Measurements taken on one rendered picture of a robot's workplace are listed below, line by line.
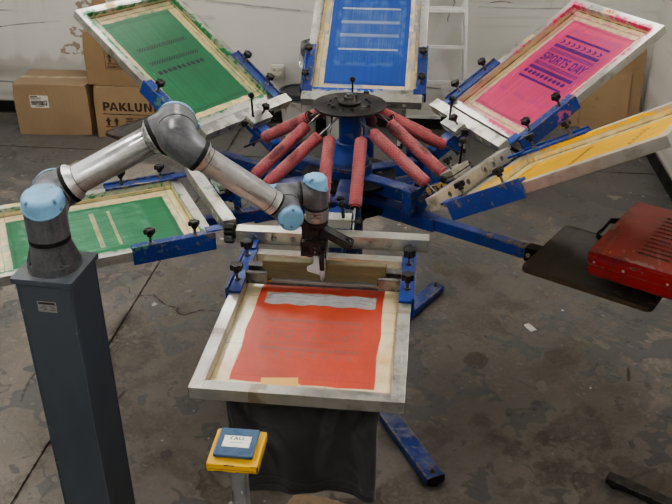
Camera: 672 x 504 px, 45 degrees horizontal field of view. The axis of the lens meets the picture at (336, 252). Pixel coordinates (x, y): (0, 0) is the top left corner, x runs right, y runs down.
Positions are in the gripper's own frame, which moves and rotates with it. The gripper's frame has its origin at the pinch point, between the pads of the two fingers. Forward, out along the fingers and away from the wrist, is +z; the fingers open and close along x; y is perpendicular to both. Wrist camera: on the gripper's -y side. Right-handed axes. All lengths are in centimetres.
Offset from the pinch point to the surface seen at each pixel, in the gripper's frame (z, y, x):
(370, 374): 5.6, -18.5, 44.4
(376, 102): -29, -11, -87
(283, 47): 37, 85, -413
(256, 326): 5.2, 18.3, 24.4
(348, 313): 5.5, -9.2, 14.0
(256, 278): 1.0, 22.3, 2.9
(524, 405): 102, -80, -65
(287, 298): 4.7, 11.2, 8.3
